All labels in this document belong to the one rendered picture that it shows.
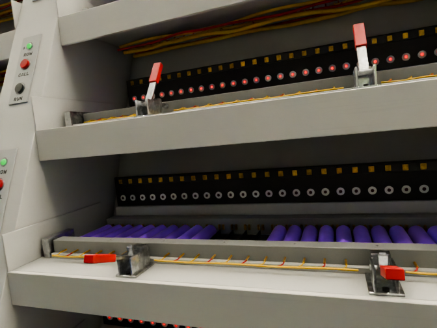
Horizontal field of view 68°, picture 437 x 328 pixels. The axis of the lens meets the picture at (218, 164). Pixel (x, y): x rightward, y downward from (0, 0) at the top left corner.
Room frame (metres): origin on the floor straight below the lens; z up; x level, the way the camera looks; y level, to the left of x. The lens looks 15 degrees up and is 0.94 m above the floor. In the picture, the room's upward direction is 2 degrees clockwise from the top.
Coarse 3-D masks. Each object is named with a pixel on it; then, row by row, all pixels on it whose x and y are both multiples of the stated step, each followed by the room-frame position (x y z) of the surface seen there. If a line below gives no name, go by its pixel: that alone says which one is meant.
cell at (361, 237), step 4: (356, 228) 0.41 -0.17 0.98; (360, 228) 0.40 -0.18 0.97; (364, 228) 0.40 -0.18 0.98; (356, 232) 0.40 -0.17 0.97; (360, 232) 0.39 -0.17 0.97; (364, 232) 0.39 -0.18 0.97; (368, 232) 0.40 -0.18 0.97; (356, 236) 0.39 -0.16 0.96; (360, 236) 0.38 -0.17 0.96; (364, 236) 0.38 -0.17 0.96; (368, 236) 0.38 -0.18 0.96; (356, 240) 0.38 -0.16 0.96; (360, 240) 0.37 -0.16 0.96; (364, 240) 0.36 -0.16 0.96; (368, 240) 0.37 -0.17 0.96
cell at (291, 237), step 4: (292, 228) 0.43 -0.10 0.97; (296, 228) 0.43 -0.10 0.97; (300, 228) 0.44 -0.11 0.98; (288, 232) 0.42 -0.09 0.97; (292, 232) 0.41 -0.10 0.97; (296, 232) 0.42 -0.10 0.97; (300, 232) 0.43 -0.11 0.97; (288, 236) 0.40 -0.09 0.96; (292, 236) 0.40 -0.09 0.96; (296, 236) 0.41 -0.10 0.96; (300, 236) 0.43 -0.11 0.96; (284, 240) 0.40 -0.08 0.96; (288, 240) 0.39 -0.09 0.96; (292, 240) 0.39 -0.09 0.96; (296, 240) 0.40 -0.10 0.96
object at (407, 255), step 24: (72, 240) 0.47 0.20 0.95; (96, 240) 0.46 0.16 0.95; (120, 240) 0.44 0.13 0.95; (144, 240) 0.43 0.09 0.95; (168, 240) 0.42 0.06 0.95; (192, 240) 0.41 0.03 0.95; (216, 240) 0.40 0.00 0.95; (240, 240) 0.39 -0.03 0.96; (240, 264) 0.37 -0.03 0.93; (360, 264) 0.34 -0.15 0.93; (408, 264) 0.32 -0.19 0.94; (432, 264) 0.32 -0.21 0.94
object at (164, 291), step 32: (64, 224) 0.52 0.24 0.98; (96, 224) 0.59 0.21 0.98; (32, 256) 0.48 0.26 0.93; (32, 288) 0.44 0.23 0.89; (64, 288) 0.42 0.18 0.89; (96, 288) 0.40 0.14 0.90; (128, 288) 0.38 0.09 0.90; (160, 288) 0.37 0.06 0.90; (192, 288) 0.35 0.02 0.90; (224, 288) 0.34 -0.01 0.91; (256, 288) 0.33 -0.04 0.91; (288, 288) 0.33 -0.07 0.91; (320, 288) 0.32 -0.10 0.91; (352, 288) 0.31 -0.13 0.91; (416, 288) 0.30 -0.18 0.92; (160, 320) 0.38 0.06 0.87; (192, 320) 0.37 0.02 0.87; (224, 320) 0.35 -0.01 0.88; (256, 320) 0.34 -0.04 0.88; (288, 320) 0.33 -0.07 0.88; (320, 320) 0.32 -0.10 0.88; (352, 320) 0.31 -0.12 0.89; (384, 320) 0.30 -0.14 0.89; (416, 320) 0.29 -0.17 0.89
